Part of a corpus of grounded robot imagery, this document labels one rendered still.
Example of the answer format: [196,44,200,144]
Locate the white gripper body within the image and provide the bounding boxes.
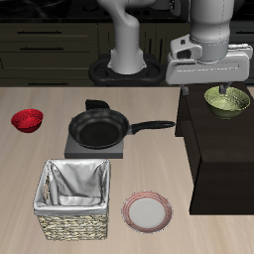
[165,44,254,86]

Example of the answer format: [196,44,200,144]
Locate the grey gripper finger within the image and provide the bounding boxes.
[219,81,233,94]
[180,84,191,97]

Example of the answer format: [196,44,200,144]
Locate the green bowl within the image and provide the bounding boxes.
[203,85,251,120]

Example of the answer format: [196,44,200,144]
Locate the white-lined wicker basket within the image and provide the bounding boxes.
[32,158,111,242]

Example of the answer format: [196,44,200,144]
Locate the red bowl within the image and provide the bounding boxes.
[10,108,45,134]

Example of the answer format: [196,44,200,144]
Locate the dark wooden cabinet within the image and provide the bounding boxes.
[174,81,254,216]

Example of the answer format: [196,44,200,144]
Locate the black frying pan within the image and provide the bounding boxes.
[67,108,176,150]

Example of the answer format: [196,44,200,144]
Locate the dark grey stove plate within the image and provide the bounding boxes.
[63,131,125,160]

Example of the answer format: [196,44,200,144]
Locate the white plate with red rim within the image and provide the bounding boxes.
[121,190,174,234]

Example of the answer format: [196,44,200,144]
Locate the dark kitchen cupboards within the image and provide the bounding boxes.
[0,0,254,88]

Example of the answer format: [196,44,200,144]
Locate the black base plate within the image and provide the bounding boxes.
[87,54,167,87]

